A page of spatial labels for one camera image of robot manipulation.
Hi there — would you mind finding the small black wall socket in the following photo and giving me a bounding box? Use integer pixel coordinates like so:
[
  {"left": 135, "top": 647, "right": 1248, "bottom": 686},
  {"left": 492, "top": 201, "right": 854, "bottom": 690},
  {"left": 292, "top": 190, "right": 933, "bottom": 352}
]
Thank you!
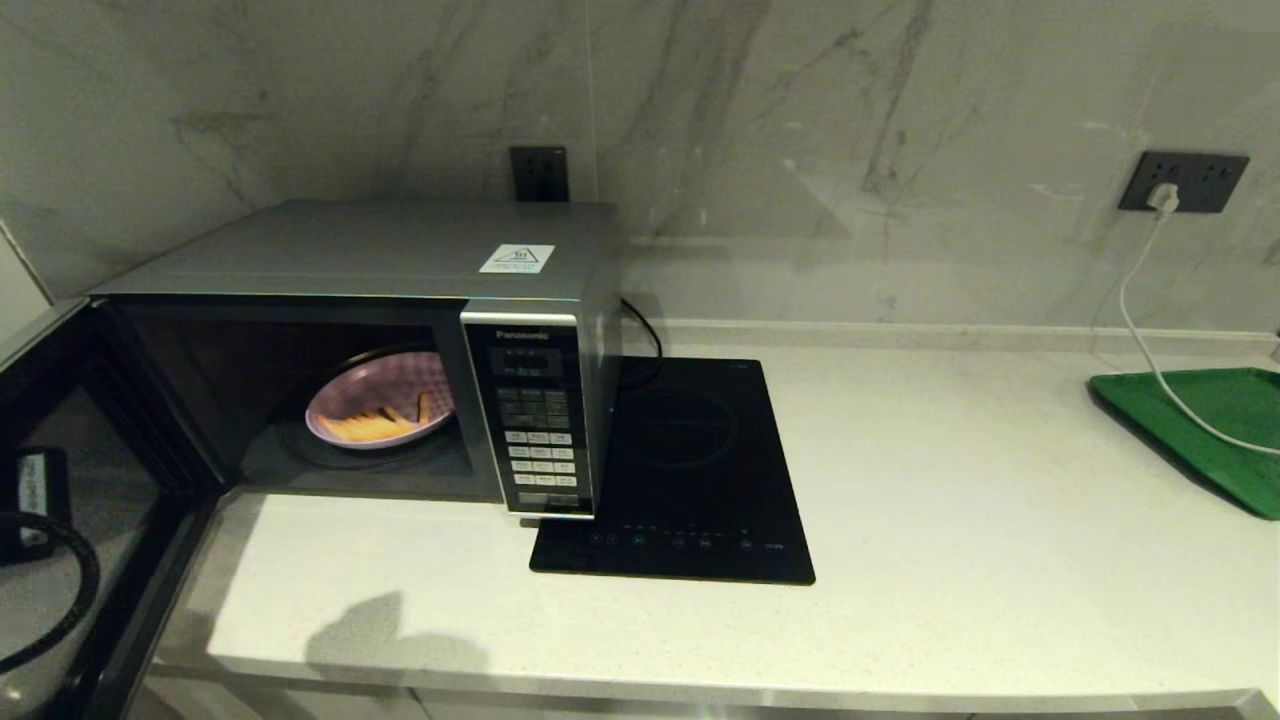
[{"left": 509, "top": 145, "right": 570, "bottom": 202}]

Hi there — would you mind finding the green plastic tray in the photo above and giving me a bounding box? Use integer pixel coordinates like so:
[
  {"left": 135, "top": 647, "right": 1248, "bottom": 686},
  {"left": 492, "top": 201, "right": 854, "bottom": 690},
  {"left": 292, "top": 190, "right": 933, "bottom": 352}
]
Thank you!
[{"left": 1088, "top": 367, "right": 1280, "bottom": 521}]

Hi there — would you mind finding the white power cable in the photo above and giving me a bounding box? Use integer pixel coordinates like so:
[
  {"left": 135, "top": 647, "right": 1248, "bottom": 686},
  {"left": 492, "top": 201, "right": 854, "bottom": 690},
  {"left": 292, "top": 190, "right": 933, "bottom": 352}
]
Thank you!
[{"left": 1118, "top": 205, "right": 1280, "bottom": 457}]

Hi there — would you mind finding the black induction cooktop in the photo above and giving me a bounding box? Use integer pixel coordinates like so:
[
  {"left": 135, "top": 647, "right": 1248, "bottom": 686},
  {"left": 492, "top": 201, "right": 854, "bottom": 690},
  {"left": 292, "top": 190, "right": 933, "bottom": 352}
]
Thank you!
[{"left": 528, "top": 357, "right": 817, "bottom": 587}]

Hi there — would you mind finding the lilac round plate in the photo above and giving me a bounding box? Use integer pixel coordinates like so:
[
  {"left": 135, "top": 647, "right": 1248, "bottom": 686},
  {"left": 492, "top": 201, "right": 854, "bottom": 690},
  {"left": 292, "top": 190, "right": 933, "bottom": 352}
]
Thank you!
[{"left": 304, "top": 350, "right": 459, "bottom": 452}]

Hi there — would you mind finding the wide black wall socket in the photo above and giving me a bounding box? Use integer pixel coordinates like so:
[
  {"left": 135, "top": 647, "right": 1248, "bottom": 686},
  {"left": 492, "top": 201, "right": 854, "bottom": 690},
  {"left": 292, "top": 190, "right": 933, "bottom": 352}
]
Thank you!
[{"left": 1119, "top": 149, "right": 1252, "bottom": 213}]

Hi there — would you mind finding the black microwave control panel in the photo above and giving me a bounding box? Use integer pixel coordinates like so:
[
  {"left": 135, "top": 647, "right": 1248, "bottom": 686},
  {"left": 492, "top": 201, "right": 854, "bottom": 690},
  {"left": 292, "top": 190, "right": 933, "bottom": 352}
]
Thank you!
[{"left": 460, "top": 312, "right": 593, "bottom": 519}]

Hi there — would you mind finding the silver Panasonic microwave oven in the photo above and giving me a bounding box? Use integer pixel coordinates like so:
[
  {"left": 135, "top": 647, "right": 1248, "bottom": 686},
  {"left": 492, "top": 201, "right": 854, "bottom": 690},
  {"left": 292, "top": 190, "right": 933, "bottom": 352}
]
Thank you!
[{"left": 85, "top": 198, "right": 626, "bottom": 521}]

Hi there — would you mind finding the white warning sticker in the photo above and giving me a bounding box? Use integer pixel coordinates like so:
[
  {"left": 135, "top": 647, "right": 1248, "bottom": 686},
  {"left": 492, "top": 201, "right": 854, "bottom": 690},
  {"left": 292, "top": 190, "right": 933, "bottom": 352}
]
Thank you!
[{"left": 478, "top": 243, "right": 555, "bottom": 274}]

